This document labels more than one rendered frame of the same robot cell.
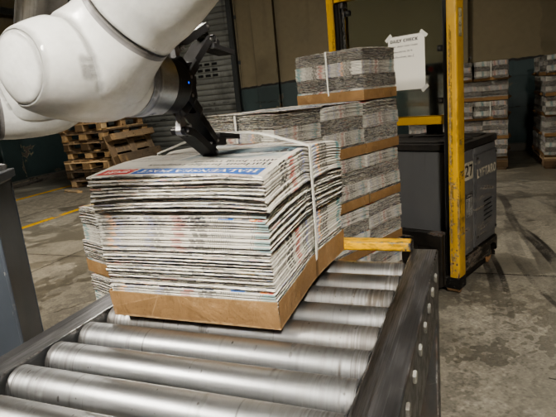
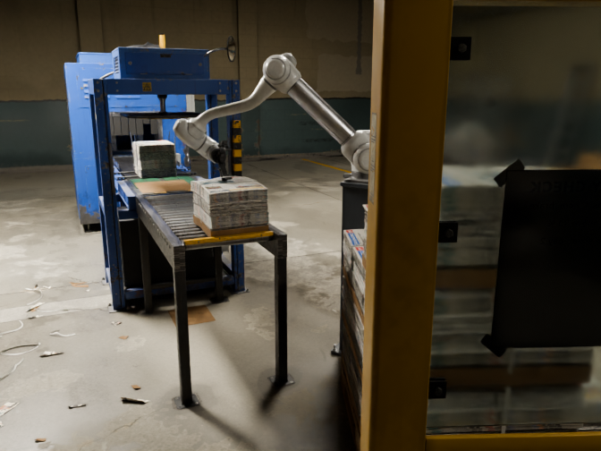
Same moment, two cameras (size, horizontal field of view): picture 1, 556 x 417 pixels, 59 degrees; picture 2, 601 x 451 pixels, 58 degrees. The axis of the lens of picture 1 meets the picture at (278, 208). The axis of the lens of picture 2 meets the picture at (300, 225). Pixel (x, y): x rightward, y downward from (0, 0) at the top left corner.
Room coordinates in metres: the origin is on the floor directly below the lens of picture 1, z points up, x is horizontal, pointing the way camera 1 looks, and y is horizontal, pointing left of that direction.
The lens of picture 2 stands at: (2.94, -1.58, 1.47)
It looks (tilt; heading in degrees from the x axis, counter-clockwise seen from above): 14 degrees down; 134
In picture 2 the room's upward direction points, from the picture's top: straight up
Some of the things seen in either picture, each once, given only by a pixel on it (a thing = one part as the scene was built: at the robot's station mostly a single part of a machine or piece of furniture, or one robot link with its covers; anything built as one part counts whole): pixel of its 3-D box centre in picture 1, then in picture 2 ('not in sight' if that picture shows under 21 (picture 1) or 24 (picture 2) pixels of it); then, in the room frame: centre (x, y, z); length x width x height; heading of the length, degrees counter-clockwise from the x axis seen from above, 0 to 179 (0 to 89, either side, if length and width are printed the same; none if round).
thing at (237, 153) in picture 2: not in sight; (236, 152); (-0.04, 0.86, 1.05); 0.05 x 0.05 x 0.45; 67
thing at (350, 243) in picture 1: (308, 242); (229, 237); (1.01, -0.06, 0.81); 0.43 x 0.03 x 0.02; 67
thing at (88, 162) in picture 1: (108, 141); not in sight; (8.22, 2.66, 0.65); 1.33 x 0.94 x 1.30; 161
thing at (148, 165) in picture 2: not in sight; (154, 157); (-1.07, 0.82, 0.93); 0.38 x 0.30 x 0.26; 157
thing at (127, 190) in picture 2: not in sight; (167, 191); (-0.54, 0.60, 0.75); 0.70 x 0.65 x 0.10; 157
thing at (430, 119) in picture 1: (397, 121); (599, 445); (2.76, -0.70, 0.92); 0.57 x 0.01 x 0.05; 47
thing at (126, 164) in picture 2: not in sight; (146, 170); (-1.58, 1.03, 0.75); 1.53 x 0.64 x 0.10; 157
